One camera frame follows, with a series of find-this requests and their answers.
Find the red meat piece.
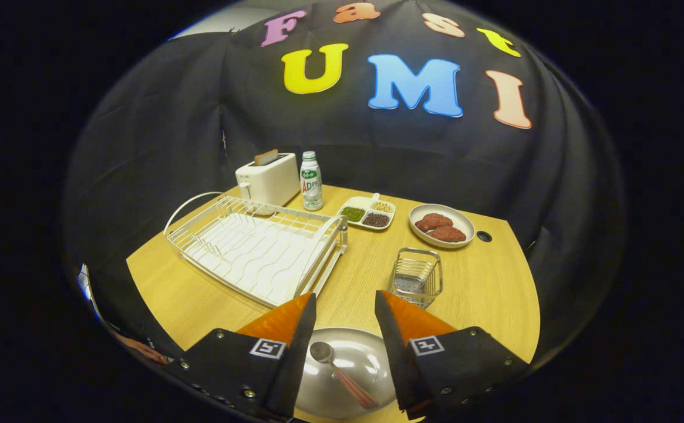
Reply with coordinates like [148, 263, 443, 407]
[415, 213, 454, 232]
[427, 226, 467, 243]

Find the white bottle with green label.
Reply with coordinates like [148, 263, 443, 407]
[299, 151, 324, 212]

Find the beige round plate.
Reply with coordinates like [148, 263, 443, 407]
[294, 327, 398, 420]

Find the beige plate with meat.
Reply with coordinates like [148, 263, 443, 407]
[409, 203, 476, 249]

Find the black backdrop cloth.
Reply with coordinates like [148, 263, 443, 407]
[63, 0, 627, 377]

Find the spoon with checked handle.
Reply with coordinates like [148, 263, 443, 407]
[309, 341, 380, 410]

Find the white wire dish rack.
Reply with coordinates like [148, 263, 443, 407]
[163, 191, 349, 309]

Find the metal wire basket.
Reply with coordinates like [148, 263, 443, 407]
[388, 247, 443, 310]

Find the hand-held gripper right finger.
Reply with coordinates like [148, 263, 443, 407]
[375, 290, 530, 419]

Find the white divided tray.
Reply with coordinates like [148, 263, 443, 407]
[337, 193, 397, 231]

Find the white toaster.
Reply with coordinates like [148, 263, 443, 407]
[235, 153, 301, 207]

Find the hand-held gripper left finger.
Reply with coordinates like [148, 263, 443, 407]
[166, 292, 318, 421]

